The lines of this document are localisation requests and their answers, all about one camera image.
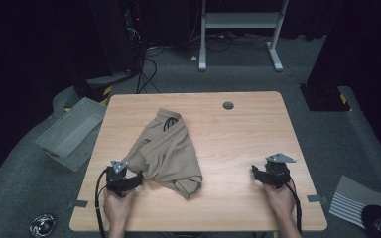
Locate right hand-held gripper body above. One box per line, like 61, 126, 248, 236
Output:
263, 152, 298, 190

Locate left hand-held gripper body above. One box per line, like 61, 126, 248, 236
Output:
105, 160, 137, 199

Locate beige drawstring shorts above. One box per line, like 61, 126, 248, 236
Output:
122, 107, 203, 200

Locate person's right hand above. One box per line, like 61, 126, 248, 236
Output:
261, 180, 297, 222

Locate person's left hand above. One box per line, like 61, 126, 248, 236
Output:
102, 185, 137, 230

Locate grey plastic bin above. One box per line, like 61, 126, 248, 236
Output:
34, 96, 109, 173

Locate grey striped sheet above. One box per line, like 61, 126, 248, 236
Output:
328, 174, 381, 230

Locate shiny silver object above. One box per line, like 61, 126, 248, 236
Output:
28, 212, 57, 238

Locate black base with yellow tape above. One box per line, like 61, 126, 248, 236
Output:
73, 72, 134, 104
299, 82, 352, 113

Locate dark round object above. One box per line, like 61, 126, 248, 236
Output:
360, 204, 381, 238

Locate black equipment rack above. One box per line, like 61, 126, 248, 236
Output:
88, 0, 148, 78

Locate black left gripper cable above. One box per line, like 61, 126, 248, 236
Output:
93, 167, 113, 238

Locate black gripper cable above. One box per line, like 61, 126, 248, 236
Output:
93, 167, 113, 238
285, 179, 304, 236

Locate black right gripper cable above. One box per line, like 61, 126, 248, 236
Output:
285, 179, 304, 236

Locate black floor cables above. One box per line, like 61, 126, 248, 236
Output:
134, 44, 167, 95

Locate white metal stand frame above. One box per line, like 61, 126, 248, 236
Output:
197, 0, 291, 73

